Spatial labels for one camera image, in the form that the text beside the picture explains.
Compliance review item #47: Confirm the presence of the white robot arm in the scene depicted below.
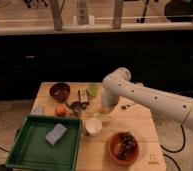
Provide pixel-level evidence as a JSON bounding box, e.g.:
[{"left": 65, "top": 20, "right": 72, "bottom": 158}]
[{"left": 102, "top": 67, "right": 193, "bottom": 130}]

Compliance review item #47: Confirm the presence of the white paper cup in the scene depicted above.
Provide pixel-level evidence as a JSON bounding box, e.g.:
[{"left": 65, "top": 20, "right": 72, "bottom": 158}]
[{"left": 85, "top": 117, "right": 102, "bottom": 136}]

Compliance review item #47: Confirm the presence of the metal fork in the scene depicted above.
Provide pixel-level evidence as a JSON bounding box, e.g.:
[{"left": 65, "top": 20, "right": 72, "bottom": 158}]
[{"left": 120, "top": 103, "right": 135, "bottom": 110}]

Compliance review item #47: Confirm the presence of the orange bowl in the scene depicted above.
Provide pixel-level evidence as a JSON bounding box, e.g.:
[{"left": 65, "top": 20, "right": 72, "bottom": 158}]
[{"left": 108, "top": 132, "right": 139, "bottom": 165}]

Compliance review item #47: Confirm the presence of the bunch of dark grapes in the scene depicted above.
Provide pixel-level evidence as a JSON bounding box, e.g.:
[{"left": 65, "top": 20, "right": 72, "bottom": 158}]
[{"left": 117, "top": 132, "right": 136, "bottom": 160}]

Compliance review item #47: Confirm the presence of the orange fruit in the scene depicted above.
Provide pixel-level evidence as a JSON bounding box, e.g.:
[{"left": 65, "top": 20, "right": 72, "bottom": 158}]
[{"left": 55, "top": 105, "right": 67, "bottom": 117}]

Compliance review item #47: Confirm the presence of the dark red bowl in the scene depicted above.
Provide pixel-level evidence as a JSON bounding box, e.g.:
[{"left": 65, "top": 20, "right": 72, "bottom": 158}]
[{"left": 49, "top": 83, "right": 70, "bottom": 103}]

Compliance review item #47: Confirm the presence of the grey blue sponge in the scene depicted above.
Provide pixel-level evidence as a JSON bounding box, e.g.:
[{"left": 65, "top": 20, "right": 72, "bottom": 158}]
[{"left": 45, "top": 124, "right": 67, "bottom": 145}]

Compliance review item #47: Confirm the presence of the green plastic tray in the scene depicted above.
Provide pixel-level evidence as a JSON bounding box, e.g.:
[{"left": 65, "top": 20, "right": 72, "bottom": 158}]
[{"left": 5, "top": 115, "right": 82, "bottom": 171}]

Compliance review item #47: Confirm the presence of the black floor cable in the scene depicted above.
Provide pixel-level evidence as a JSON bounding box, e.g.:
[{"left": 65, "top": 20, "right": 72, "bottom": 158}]
[{"left": 159, "top": 124, "right": 188, "bottom": 171}]

